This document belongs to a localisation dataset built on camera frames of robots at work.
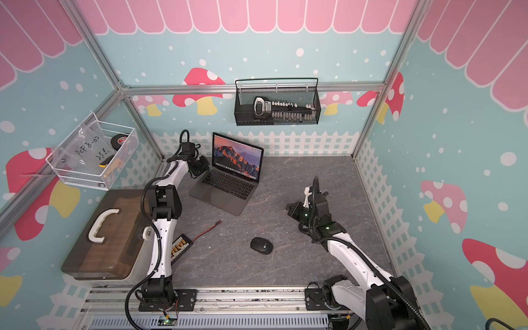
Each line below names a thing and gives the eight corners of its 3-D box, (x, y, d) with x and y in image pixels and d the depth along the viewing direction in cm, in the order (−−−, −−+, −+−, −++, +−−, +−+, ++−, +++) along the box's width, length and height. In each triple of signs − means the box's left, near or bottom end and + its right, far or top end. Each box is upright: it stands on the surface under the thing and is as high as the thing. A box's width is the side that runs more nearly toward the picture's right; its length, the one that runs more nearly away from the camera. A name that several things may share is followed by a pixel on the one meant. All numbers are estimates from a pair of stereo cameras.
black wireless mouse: (249, 248, 89) (249, 245, 86) (254, 237, 92) (254, 235, 89) (269, 256, 86) (269, 254, 84) (274, 245, 89) (274, 243, 87)
